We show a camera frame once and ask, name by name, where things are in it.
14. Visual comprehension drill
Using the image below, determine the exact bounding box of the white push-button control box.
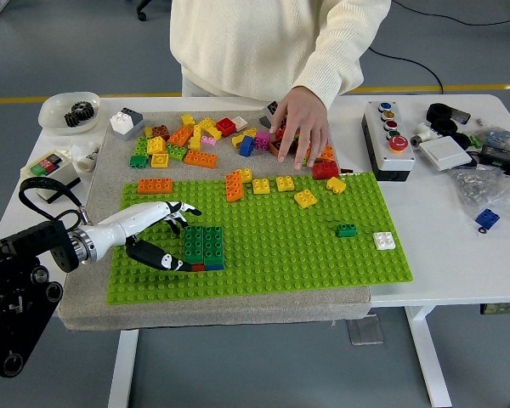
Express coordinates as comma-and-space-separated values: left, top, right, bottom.
360, 100, 417, 183

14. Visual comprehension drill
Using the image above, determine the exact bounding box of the black office chair base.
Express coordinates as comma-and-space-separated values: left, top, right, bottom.
134, 0, 173, 21

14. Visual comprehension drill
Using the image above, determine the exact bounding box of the white square toy brick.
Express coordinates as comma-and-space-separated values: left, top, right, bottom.
372, 232, 397, 252

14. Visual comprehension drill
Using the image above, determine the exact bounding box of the white and grey block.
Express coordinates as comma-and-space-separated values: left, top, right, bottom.
109, 106, 145, 142

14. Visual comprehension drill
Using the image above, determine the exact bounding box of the person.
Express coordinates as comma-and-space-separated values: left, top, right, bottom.
169, 0, 392, 171

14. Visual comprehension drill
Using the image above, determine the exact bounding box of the clear bag of screws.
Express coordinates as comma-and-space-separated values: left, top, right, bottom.
449, 165, 510, 222

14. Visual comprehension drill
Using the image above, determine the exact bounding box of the grey-brown felt mat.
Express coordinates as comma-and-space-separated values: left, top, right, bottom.
58, 109, 373, 332

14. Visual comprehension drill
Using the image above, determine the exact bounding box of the black floor cable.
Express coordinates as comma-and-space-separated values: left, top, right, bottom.
390, 0, 510, 26
367, 46, 445, 95

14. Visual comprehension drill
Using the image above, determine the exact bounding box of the white table leg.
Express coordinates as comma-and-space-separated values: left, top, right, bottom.
403, 305, 454, 408
108, 329, 140, 408

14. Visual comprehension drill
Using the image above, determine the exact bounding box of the dark green long toy brick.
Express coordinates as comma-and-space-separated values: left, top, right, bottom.
203, 226, 225, 265
184, 225, 205, 265

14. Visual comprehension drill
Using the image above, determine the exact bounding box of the white switch box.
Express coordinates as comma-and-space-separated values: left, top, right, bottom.
20, 150, 82, 204

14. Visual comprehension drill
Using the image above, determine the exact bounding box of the lime green studded baseplate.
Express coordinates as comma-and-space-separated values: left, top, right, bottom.
105, 172, 414, 305

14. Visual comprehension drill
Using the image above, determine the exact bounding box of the white plastic tray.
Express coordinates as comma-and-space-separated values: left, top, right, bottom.
37, 91, 101, 136

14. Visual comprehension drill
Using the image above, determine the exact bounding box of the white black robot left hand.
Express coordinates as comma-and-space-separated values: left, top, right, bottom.
87, 201, 203, 274

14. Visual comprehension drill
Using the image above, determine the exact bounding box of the white wall switch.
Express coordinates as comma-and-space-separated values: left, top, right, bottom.
419, 136, 473, 172

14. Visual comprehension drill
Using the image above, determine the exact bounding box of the dark clear plastic case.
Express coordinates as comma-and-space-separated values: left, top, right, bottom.
448, 105, 472, 125

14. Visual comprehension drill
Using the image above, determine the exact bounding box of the white pipe fitting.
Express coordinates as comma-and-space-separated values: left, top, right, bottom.
410, 122, 441, 148

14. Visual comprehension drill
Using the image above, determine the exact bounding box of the clear bag of parts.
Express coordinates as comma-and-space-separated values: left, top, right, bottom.
475, 125, 510, 150

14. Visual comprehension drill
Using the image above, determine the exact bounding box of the person's left hand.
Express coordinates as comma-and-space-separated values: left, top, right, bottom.
269, 84, 330, 171

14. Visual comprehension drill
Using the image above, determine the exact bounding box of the black power adapter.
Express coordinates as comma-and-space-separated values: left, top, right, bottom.
479, 144, 510, 171

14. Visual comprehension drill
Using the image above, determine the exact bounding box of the table height control panel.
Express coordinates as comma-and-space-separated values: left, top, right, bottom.
479, 301, 510, 315

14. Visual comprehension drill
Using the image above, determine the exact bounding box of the grey sloped toy brick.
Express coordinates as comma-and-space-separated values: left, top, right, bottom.
258, 100, 281, 128

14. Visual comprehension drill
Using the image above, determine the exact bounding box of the grey floor plate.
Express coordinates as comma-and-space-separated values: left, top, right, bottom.
346, 316, 386, 346

